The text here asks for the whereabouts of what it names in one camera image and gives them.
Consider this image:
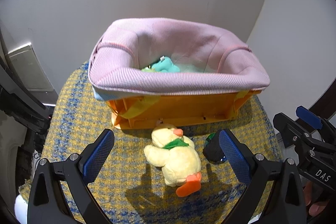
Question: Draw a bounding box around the black ball toy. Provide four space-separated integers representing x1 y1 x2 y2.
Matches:
203 131 227 164

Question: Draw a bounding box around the yellow plush duck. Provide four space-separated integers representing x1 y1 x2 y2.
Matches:
143 123 202 197

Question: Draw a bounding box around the green dinosaur toy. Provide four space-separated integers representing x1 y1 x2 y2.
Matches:
141 66 155 72

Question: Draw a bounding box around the person's right hand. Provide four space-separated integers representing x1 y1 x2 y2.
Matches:
303 181 329 218

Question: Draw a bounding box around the yellow blue woven mat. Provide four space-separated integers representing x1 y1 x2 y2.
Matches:
18 61 283 224

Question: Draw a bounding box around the orange plastic basket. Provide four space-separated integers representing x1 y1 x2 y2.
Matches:
106 90 261 130

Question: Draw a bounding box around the pink knitted cloth liner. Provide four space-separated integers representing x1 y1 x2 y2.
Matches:
88 18 270 100

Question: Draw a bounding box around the teal plush flower toy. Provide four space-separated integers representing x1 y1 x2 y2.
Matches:
151 56 181 73

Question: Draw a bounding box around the yellow basket strap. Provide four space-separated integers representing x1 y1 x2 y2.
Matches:
119 95 161 119

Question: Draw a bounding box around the white wall vent panel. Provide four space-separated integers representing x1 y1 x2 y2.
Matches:
5 42 54 92

